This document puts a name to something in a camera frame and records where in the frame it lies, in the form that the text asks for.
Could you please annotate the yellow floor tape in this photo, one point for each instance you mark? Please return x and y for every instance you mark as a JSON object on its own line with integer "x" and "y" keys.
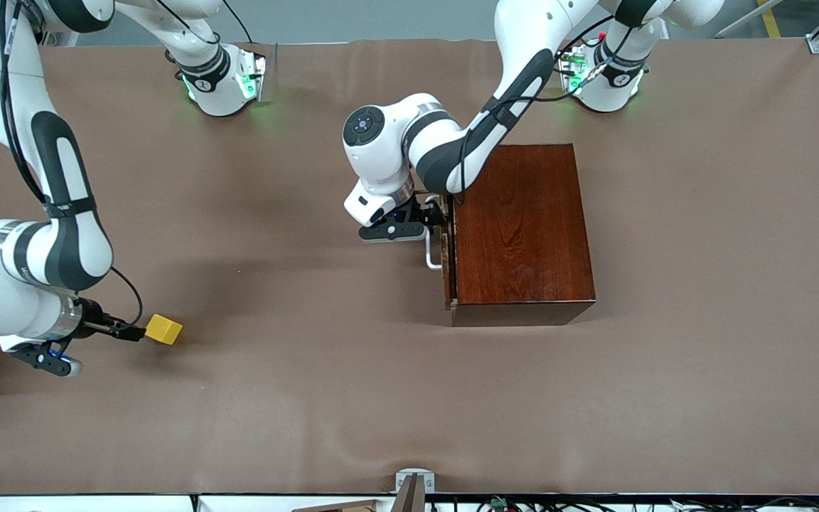
{"x": 771, "y": 18}

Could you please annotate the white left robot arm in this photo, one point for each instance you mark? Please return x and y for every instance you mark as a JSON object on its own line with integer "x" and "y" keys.
{"x": 438, "y": 142}

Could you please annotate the brown table cover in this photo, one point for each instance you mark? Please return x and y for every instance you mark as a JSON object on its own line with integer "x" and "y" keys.
{"x": 310, "y": 398}

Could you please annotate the thin grey metal bar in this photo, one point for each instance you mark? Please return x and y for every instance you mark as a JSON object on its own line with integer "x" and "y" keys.
{"x": 740, "y": 23}

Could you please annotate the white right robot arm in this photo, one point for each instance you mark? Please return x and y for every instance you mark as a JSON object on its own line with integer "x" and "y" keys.
{"x": 61, "y": 242}

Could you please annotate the grey metal bracket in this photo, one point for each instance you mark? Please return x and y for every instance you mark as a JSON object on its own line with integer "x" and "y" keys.
{"x": 415, "y": 487}

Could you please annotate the dark wooden cabinet box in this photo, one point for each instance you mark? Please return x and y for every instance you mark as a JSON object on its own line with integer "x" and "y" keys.
{"x": 523, "y": 235}

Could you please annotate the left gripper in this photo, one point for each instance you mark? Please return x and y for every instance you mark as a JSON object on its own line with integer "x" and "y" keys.
{"x": 429, "y": 212}

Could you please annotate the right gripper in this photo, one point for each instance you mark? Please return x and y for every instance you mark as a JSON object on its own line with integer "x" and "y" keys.
{"x": 92, "y": 320}

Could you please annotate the green plug connector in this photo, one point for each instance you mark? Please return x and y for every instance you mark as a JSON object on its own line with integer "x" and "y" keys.
{"x": 499, "y": 503}

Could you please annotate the yellow block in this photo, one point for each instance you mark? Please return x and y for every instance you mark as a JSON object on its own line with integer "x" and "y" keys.
{"x": 164, "y": 329}

